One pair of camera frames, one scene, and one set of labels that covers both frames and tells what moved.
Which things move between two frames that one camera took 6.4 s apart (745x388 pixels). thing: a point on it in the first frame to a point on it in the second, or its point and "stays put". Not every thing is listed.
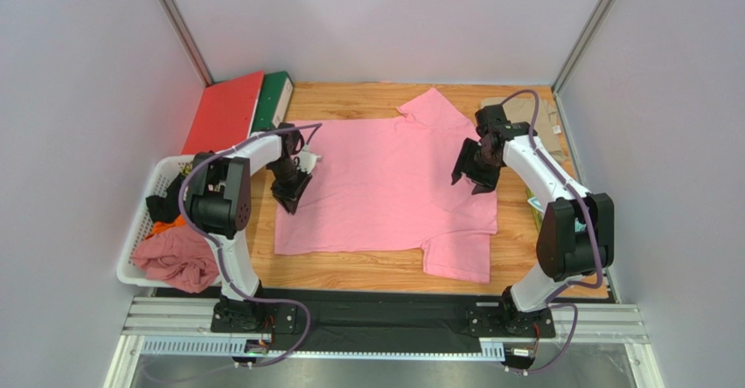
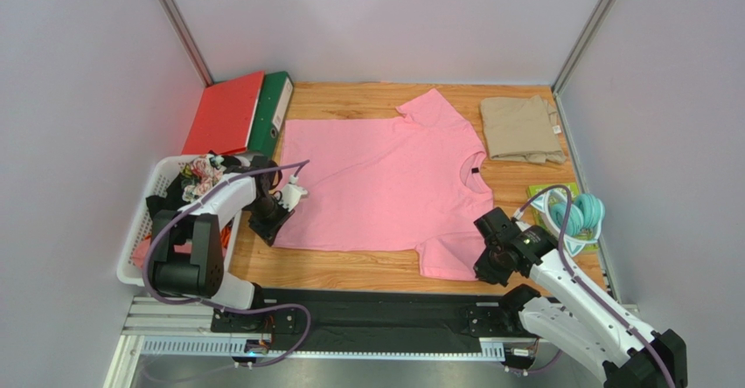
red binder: (225, 115) stays put
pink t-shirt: (386, 183) stays put
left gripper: (295, 192) to (268, 232)
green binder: (275, 93) stays put
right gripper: (477, 167) to (485, 267)
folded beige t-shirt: (518, 109) stays put
